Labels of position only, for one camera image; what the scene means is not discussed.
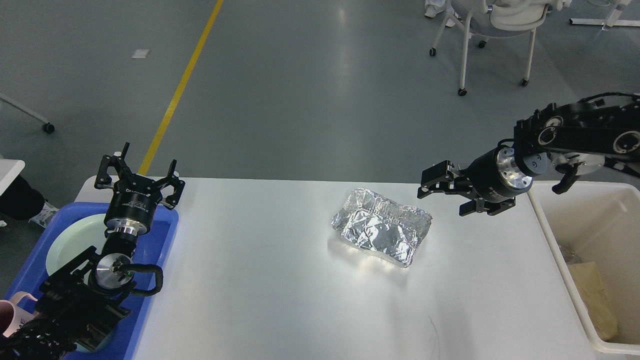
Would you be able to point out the white side table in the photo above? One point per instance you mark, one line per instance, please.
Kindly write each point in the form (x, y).
(9, 171)

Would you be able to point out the person in black trousers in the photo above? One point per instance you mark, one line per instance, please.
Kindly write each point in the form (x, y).
(23, 202)

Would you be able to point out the left floor socket plate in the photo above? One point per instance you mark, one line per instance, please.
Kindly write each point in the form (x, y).
(445, 171)

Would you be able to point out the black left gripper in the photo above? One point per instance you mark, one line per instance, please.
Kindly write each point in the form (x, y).
(130, 210)

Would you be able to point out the white plastic bin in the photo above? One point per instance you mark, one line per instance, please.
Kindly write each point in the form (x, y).
(600, 222)

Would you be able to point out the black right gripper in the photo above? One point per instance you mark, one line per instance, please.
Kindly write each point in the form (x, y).
(502, 181)

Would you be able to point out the blue plastic tray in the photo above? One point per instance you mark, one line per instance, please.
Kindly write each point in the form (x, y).
(152, 248)

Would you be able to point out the floor socket plate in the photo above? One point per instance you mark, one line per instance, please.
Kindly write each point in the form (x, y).
(474, 172)
(445, 171)

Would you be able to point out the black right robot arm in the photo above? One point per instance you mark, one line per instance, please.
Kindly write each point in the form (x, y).
(574, 139)

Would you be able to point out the white office chair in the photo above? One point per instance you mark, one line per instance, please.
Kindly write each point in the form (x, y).
(495, 19)

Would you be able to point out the pink HOME mug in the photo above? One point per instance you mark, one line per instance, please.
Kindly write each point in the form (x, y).
(12, 316)

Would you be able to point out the aluminium foil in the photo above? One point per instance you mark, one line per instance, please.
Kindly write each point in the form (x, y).
(382, 227)

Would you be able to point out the right floor socket plate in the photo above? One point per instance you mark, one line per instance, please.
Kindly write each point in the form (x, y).
(474, 172)

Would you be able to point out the mint green round plate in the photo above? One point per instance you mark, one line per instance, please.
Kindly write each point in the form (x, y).
(77, 237)

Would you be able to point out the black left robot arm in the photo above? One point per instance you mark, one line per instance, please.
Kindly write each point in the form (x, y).
(81, 303)

